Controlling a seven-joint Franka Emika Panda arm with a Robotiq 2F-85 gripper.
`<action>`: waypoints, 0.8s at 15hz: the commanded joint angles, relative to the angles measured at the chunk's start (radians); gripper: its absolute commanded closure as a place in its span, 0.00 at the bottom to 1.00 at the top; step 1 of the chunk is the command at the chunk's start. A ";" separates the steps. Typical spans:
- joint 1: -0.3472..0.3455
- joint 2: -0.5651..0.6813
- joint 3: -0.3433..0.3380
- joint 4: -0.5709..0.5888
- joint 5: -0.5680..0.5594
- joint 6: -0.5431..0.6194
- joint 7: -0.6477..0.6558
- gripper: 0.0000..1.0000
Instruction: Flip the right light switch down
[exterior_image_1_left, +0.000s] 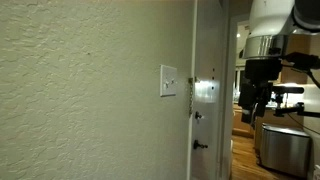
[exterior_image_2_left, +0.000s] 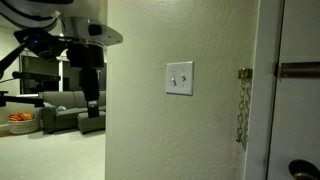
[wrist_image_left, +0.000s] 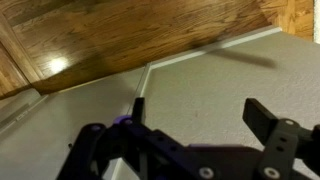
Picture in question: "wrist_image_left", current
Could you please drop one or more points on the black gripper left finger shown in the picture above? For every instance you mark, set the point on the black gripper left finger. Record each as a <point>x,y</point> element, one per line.
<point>150,154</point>

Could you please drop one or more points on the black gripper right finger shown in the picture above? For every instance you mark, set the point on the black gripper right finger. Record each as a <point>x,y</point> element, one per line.
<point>284,141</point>

